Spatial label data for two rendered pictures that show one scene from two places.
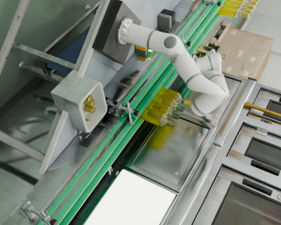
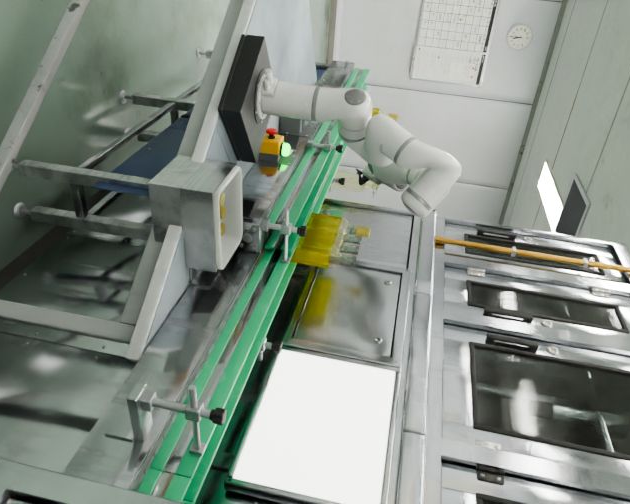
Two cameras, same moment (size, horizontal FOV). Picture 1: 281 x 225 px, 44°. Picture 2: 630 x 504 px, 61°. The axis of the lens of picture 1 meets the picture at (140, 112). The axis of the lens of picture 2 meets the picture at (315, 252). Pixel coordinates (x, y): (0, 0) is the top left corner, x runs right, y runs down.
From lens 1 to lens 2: 76 cm
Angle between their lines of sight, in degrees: 25
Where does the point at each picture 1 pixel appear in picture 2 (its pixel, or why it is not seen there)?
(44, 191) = (154, 384)
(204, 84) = (431, 149)
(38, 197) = not seen: hidden behind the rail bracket
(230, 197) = (480, 364)
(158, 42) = (333, 99)
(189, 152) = (386, 308)
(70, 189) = (210, 375)
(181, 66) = (383, 130)
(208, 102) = (437, 183)
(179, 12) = not seen: hidden behind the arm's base
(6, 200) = (30, 452)
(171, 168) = (368, 335)
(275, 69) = not seen: hidden behind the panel
